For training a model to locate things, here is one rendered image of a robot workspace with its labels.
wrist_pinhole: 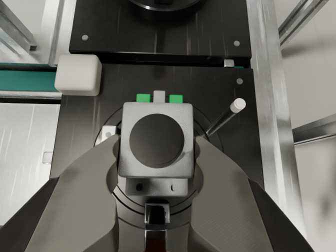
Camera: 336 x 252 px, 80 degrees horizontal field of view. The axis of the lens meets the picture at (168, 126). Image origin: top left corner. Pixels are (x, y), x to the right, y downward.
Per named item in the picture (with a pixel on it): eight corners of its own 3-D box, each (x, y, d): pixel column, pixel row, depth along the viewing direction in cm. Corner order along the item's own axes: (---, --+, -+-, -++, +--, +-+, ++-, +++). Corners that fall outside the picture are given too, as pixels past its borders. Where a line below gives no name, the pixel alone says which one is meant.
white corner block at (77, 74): (103, 102, 26) (93, 89, 23) (68, 101, 26) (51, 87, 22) (106, 69, 28) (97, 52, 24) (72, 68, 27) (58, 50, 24)
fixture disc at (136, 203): (223, 227, 21) (229, 232, 20) (89, 226, 21) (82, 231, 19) (217, 102, 25) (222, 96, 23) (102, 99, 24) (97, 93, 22)
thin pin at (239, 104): (214, 134, 22) (246, 108, 14) (206, 134, 22) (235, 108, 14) (213, 127, 22) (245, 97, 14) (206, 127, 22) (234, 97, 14)
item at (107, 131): (118, 147, 21) (115, 145, 20) (103, 147, 21) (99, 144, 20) (119, 128, 22) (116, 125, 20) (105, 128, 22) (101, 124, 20)
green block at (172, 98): (178, 122, 22) (183, 107, 17) (167, 122, 22) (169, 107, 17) (178, 112, 22) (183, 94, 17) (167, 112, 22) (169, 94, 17)
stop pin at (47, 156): (67, 165, 27) (52, 164, 23) (58, 165, 27) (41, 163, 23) (69, 155, 27) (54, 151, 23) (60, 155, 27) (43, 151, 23)
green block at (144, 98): (152, 122, 22) (150, 106, 17) (141, 122, 22) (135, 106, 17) (152, 111, 22) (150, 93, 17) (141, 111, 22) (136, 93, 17)
